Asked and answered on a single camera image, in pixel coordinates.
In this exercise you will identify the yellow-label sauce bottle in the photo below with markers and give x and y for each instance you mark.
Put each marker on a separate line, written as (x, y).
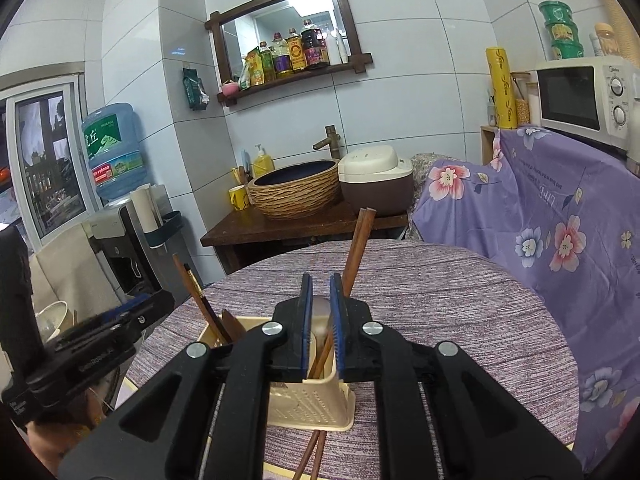
(296, 52)

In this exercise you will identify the aluminium-framed window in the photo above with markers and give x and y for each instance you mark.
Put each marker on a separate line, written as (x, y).
(45, 160)

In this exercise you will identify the cream perforated utensil holder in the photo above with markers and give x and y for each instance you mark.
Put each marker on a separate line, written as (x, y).
(300, 405)

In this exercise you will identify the wooden-framed mirror shelf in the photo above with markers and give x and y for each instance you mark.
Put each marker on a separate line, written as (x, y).
(215, 45)

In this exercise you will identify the green oil bottle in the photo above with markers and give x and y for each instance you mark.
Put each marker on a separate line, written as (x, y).
(267, 65)

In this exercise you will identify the purple-label sauce bottle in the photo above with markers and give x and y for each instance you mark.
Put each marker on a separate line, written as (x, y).
(282, 60)

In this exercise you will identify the yellow soap pump bottle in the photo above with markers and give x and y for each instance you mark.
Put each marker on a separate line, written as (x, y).
(263, 165)

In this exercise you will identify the dark gold-banded chopstick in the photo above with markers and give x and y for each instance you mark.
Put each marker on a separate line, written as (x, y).
(202, 302)

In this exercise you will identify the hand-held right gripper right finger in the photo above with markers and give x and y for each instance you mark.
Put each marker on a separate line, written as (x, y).
(336, 330)

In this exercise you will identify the paper cup tube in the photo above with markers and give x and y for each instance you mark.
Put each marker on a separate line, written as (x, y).
(145, 210)

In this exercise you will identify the yellow printed roll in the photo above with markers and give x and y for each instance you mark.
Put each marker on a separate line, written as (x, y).
(501, 90)

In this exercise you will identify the teal cup holder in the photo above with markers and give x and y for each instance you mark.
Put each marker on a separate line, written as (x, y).
(170, 227)

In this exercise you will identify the green hanging packet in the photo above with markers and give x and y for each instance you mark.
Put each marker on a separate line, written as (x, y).
(195, 90)

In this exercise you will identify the small wooden box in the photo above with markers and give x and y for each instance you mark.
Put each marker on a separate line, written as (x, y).
(489, 145)

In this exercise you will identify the purple striped tablecloth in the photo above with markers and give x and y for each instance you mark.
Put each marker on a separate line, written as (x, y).
(450, 310)

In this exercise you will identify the grey water dispenser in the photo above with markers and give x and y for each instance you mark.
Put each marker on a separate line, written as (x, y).
(115, 240)

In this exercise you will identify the woven-pattern basin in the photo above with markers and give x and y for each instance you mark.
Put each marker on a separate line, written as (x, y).
(295, 195)

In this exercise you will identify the dark wooden washstand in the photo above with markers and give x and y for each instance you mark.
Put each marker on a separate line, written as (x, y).
(240, 232)

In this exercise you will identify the reddish brown wooden chopstick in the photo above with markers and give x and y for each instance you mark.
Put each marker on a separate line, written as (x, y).
(354, 255)
(365, 242)

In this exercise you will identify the pink bowl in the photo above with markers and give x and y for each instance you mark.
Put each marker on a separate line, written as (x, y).
(230, 89)

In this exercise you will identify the bronze faucet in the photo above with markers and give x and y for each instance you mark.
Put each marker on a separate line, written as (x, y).
(332, 142)

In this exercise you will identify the yellow-lidded jar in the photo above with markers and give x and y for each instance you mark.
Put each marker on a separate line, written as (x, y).
(607, 40)

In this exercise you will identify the white squeeze bottle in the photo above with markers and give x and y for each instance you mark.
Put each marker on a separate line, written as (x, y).
(332, 50)

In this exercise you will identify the dark brown chopstick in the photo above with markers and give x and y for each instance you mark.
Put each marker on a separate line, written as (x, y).
(187, 285)

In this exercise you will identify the white microwave oven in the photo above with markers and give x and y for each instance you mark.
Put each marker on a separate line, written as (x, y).
(570, 95)

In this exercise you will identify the glass jar with sticks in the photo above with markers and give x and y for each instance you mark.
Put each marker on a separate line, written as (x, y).
(521, 100)

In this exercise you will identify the purple floral cloth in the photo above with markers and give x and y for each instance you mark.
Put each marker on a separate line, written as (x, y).
(550, 210)

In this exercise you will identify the cream and brown rice cooker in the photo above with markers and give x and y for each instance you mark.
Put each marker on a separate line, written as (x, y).
(375, 175)

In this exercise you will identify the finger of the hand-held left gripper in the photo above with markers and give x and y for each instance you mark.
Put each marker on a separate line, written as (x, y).
(160, 301)
(100, 330)

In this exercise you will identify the beige cover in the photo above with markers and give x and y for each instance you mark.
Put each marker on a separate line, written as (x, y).
(75, 270)

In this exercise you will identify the grey metal spoon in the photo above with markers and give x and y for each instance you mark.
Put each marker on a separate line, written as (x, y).
(321, 310)

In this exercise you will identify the dark soy sauce bottle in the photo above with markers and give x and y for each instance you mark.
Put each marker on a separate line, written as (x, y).
(314, 47)

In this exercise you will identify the yellow cup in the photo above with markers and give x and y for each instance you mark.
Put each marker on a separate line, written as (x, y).
(239, 199)

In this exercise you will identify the green yellow seasoning packet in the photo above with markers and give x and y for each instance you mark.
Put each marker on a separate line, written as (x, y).
(255, 70)

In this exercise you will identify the blue water jug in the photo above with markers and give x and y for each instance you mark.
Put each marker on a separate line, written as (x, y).
(112, 155)

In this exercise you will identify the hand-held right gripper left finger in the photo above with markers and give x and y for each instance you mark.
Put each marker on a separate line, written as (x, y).
(302, 330)

